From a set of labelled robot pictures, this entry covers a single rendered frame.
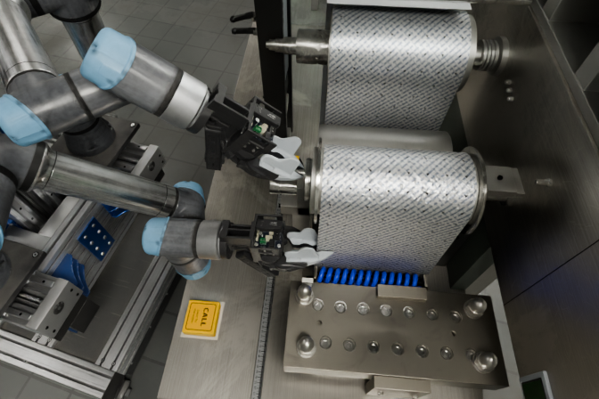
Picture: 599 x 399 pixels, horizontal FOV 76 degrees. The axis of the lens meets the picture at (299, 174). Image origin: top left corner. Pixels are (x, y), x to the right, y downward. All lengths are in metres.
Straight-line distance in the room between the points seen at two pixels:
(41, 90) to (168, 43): 2.59
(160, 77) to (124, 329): 1.33
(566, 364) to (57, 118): 0.75
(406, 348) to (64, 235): 1.04
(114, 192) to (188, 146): 1.59
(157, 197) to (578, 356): 0.75
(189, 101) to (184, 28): 2.78
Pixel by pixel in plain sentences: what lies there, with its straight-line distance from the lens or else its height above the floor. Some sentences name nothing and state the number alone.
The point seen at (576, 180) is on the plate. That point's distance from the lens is 0.60.
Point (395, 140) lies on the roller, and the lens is 0.76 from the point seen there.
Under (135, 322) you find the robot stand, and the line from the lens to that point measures 1.75.
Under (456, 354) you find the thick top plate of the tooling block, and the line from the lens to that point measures 0.83.
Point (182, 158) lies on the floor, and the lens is 2.37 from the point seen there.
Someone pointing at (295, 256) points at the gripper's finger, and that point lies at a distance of 0.75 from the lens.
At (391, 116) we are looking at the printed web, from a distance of 0.80.
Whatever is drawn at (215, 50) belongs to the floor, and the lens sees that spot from 3.05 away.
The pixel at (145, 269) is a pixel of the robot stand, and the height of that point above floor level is 0.21.
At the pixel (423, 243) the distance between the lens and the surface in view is 0.73.
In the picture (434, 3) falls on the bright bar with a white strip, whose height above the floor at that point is 1.44.
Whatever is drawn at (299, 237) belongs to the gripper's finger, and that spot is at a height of 1.11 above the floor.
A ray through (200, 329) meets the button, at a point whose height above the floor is 0.92.
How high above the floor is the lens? 1.80
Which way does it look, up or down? 55 degrees down
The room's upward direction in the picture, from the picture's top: straight up
